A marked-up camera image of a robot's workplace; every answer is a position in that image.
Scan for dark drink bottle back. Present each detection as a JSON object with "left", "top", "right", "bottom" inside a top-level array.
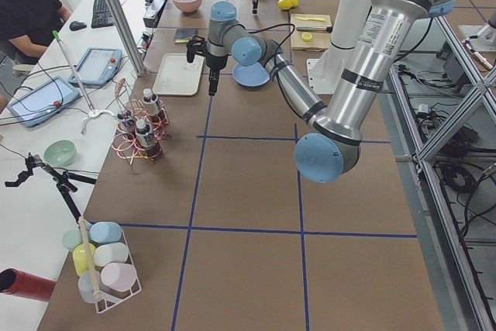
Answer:
[{"left": 143, "top": 88, "right": 161, "bottom": 122}]

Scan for black handled knife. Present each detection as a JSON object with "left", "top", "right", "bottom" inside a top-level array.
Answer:
[{"left": 296, "top": 26, "right": 332, "bottom": 33}]

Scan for dark drink bottle front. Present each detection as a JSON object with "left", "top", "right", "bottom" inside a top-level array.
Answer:
[{"left": 135, "top": 119, "right": 163, "bottom": 159}]

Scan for yellow plastic cup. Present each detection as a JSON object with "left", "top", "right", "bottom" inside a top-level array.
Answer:
[{"left": 72, "top": 243, "right": 89, "bottom": 277}]

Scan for white plastic cup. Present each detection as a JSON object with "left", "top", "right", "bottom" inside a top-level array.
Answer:
[{"left": 94, "top": 242, "right": 129, "bottom": 267}]

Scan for light blue plastic cup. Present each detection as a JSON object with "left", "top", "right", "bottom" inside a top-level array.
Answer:
[{"left": 77, "top": 271, "right": 97, "bottom": 304}]

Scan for half lemon slice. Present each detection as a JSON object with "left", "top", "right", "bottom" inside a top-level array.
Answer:
[{"left": 301, "top": 32, "right": 313, "bottom": 42}]

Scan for green bowl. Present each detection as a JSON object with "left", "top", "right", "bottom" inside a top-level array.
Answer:
[{"left": 43, "top": 140, "right": 77, "bottom": 167}]

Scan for blue plate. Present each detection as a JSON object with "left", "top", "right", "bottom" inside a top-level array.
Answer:
[{"left": 232, "top": 63, "right": 270, "bottom": 88}]

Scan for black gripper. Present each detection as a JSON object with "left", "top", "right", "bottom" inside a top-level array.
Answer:
[{"left": 205, "top": 50, "right": 227, "bottom": 96}]

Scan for blue teach pendant near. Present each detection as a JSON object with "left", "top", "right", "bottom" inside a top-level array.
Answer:
[{"left": 7, "top": 76, "right": 81, "bottom": 128}]

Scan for aluminium frame post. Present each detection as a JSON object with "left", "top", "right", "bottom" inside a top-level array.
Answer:
[{"left": 106, "top": 0, "right": 146, "bottom": 77}]

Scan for black tripod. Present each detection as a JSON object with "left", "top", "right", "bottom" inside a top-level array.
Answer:
[{"left": 4, "top": 153, "right": 98, "bottom": 227}]

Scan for blue teach pendant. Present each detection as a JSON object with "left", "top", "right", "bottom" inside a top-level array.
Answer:
[
  {"left": 75, "top": 47, "right": 122, "bottom": 87},
  {"left": 7, "top": 76, "right": 81, "bottom": 128}
]

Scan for mint plastic cup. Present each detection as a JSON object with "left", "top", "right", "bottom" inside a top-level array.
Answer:
[{"left": 62, "top": 229, "right": 82, "bottom": 252}]

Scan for yellow plastic knife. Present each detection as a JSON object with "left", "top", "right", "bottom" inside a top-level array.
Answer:
[{"left": 295, "top": 16, "right": 326, "bottom": 22}]

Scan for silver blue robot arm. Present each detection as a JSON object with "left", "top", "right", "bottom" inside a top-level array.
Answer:
[{"left": 201, "top": 0, "right": 455, "bottom": 183}]

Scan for wooden cutting board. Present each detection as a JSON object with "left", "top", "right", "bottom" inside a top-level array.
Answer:
[{"left": 291, "top": 14, "right": 332, "bottom": 50}]

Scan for copper wire bottle basket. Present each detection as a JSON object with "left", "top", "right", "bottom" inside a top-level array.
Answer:
[{"left": 112, "top": 78, "right": 170, "bottom": 164}]

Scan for yellow lemon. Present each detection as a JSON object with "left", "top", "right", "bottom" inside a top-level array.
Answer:
[{"left": 277, "top": 0, "right": 299, "bottom": 11}]

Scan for black computer mouse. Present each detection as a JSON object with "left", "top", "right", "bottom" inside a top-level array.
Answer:
[{"left": 69, "top": 21, "right": 87, "bottom": 31}]

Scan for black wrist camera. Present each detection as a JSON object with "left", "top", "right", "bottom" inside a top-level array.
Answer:
[{"left": 186, "top": 35, "right": 207, "bottom": 64}]

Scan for dark notebook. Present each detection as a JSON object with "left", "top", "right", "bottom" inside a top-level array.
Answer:
[{"left": 173, "top": 28, "right": 198, "bottom": 44}]

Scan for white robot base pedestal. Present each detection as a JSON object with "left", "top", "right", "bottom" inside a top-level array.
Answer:
[{"left": 307, "top": 0, "right": 371, "bottom": 94}]

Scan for blue teach pendant far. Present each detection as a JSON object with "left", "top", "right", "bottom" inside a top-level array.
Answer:
[{"left": 75, "top": 47, "right": 122, "bottom": 87}]

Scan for red cylinder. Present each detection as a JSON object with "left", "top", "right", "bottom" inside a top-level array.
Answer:
[{"left": 1, "top": 268, "right": 56, "bottom": 302}]

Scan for white wire cup rack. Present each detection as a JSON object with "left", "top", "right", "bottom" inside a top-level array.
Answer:
[{"left": 72, "top": 217, "right": 142, "bottom": 314}]

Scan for dark drink bottle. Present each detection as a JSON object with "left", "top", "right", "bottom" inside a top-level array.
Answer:
[
  {"left": 135, "top": 119, "right": 163, "bottom": 159},
  {"left": 117, "top": 109, "right": 136, "bottom": 134},
  {"left": 143, "top": 88, "right": 161, "bottom": 122}
]

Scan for person in black shirt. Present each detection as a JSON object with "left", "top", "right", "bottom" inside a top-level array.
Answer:
[{"left": 1, "top": 0, "right": 72, "bottom": 63}]

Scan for cream plastic tray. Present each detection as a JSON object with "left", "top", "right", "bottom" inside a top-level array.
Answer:
[{"left": 152, "top": 53, "right": 205, "bottom": 96}]

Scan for pink plastic cup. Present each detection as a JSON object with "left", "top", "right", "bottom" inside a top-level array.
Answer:
[{"left": 100, "top": 263, "right": 137, "bottom": 292}]

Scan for grabber stick green tip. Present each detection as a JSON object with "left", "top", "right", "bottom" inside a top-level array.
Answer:
[{"left": 52, "top": 30, "right": 116, "bottom": 135}]

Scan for black keyboard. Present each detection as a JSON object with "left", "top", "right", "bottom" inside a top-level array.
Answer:
[{"left": 91, "top": 0, "right": 113, "bottom": 29}]

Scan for dark drink bottle left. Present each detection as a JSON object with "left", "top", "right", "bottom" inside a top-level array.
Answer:
[{"left": 117, "top": 109, "right": 136, "bottom": 134}]

